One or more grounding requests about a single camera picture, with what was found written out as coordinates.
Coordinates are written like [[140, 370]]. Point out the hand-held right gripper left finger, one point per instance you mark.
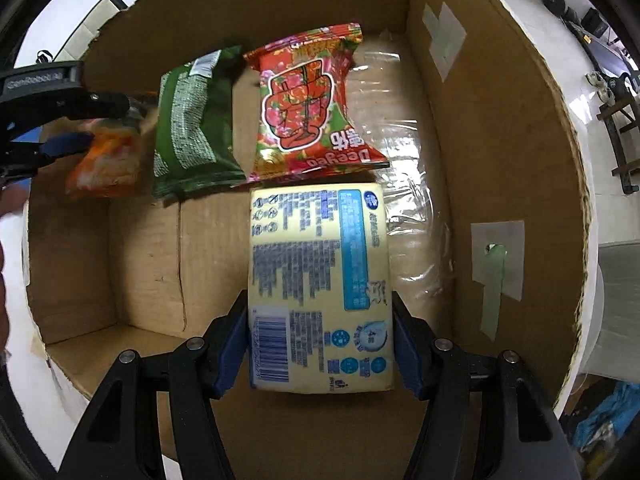
[[233, 360]]

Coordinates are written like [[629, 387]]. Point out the black exercise machine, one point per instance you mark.
[[600, 40]]

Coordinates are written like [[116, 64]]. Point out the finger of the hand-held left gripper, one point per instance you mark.
[[107, 103], [67, 144]]

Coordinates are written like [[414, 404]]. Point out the white shoes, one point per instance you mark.
[[600, 85]]

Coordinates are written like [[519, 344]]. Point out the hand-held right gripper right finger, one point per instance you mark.
[[407, 355]]

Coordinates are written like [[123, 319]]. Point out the white padded chair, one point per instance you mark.
[[85, 25]]

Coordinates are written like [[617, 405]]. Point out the yellow tissue pack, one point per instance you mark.
[[310, 260]]

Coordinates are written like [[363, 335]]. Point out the blue cloth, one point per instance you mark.
[[607, 415]]

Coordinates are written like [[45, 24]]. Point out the clear plastic wrapped package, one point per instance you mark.
[[400, 170]]

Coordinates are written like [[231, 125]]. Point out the orange snack packet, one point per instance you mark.
[[107, 165]]

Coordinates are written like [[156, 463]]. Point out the cardboard box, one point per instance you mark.
[[500, 135]]

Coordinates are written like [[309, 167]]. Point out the red snack packet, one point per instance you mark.
[[300, 110]]

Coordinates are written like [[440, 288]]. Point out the green snack packet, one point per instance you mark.
[[195, 125]]

